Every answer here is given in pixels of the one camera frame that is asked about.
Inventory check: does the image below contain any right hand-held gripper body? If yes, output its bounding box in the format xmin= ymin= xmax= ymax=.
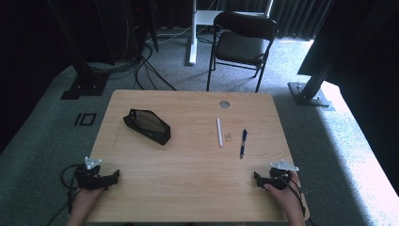
xmin=268 ymin=159 xmax=300 ymax=191

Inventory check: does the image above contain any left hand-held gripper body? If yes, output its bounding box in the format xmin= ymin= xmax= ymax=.
xmin=74 ymin=156 xmax=106 ymax=191

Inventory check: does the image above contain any person's left hand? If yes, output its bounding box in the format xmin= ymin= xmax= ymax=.
xmin=72 ymin=186 xmax=105 ymax=218

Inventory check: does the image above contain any person's right hand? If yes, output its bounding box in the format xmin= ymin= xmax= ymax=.
xmin=263 ymin=170 xmax=303 ymax=215

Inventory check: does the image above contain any blue pen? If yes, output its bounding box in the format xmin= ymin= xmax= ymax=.
xmin=239 ymin=128 xmax=248 ymax=160

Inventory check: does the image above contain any white pen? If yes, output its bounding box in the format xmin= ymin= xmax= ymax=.
xmin=215 ymin=118 xmax=224 ymax=149

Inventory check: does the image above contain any black pencil case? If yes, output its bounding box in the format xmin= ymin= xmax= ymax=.
xmin=122 ymin=108 xmax=172 ymax=146

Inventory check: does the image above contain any black metal stand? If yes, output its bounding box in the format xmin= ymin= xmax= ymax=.
xmin=287 ymin=0 xmax=336 ymax=112
xmin=46 ymin=0 xmax=110 ymax=101

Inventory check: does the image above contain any black folding chair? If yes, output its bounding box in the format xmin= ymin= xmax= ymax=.
xmin=205 ymin=10 xmax=279 ymax=93

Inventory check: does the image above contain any dark curtain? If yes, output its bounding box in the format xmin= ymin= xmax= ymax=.
xmin=219 ymin=0 xmax=335 ymax=41

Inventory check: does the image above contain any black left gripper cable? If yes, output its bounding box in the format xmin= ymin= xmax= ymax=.
xmin=46 ymin=163 xmax=83 ymax=226

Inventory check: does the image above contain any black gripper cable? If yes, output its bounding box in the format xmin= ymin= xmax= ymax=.
xmin=46 ymin=163 xmax=83 ymax=226
xmin=277 ymin=174 xmax=316 ymax=226

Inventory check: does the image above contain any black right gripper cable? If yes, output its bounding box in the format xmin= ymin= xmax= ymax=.
xmin=277 ymin=174 xmax=316 ymax=226

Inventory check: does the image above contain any bundle of black floor cables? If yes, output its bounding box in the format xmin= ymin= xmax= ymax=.
xmin=88 ymin=27 xmax=178 ymax=92

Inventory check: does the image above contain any white floor cable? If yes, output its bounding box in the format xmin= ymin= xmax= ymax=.
xmin=145 ymin=25 xmax=193 ymax=45

